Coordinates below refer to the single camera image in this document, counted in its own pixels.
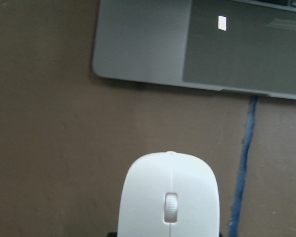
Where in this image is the white wireless mouse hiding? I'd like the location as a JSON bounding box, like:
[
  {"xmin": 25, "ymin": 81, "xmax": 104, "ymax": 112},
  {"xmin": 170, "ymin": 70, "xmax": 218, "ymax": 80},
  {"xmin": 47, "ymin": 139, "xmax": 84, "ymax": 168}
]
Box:
[{"xmin": 117, "ymin": 151, "xmax": 220, "ymax": 237}]

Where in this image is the grey laptop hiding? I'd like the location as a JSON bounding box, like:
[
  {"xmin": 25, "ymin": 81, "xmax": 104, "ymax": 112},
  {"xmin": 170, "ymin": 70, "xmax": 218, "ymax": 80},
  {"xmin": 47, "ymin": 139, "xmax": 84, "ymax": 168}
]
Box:
[{"xmin": 92, "ymin": 0, "xmax": 296, "ymax": 100}]

